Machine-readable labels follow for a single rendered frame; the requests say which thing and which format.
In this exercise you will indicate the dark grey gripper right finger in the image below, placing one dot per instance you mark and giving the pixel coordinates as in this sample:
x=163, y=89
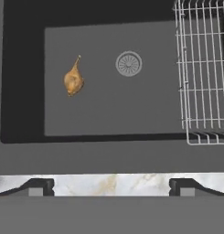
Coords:
x=183, y=184

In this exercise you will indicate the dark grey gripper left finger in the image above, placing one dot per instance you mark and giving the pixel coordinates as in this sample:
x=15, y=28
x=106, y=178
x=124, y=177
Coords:
x=40, y=184

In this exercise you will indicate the dark grey sink basin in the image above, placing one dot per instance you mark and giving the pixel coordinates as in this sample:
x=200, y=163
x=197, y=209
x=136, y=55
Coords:
x=110, y=91

